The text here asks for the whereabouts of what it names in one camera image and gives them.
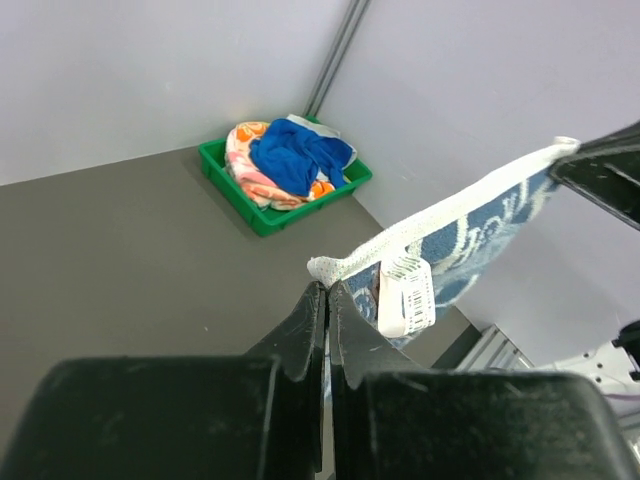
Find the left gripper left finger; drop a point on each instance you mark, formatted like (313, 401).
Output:
(258, 415)

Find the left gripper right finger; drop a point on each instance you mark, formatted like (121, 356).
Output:
(394, 419)

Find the blue white patterned towel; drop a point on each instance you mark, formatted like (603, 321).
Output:
(455, 239)

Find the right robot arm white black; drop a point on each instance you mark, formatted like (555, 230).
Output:
(613, 367)

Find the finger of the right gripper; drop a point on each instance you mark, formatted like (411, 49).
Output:
(605, 171)

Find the orange pink towel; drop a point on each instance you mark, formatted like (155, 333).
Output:
(258, 187)

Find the green plastic bin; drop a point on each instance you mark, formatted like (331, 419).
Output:
(268, 221)

